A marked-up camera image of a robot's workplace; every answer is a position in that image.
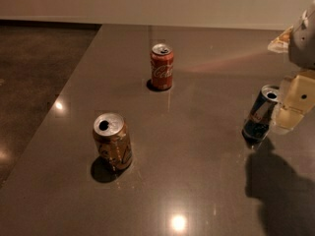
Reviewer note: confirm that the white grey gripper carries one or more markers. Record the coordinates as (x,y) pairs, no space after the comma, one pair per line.
(303,44)

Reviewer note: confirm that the red coke can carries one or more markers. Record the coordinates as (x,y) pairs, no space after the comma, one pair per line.
(162,66)

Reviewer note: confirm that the blue silver energy drink can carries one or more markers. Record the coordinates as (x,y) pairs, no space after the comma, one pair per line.
(257,124)

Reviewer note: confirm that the gold soda can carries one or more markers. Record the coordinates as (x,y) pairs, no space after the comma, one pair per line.
(111,137)

